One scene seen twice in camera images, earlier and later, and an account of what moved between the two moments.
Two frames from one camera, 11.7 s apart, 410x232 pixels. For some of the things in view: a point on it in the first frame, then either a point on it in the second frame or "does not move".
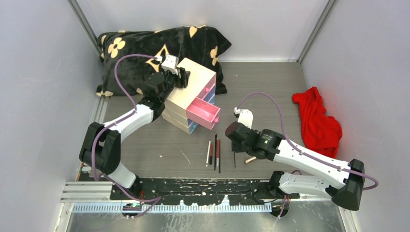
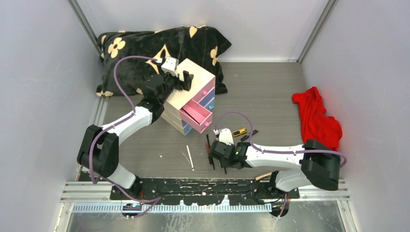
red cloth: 321,133 does not move
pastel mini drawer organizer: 184,108 does not move
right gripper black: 236,148 -> 224,164
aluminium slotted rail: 173,208 does not move
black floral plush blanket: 201,45 does not move
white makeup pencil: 208,153 -> 192,167
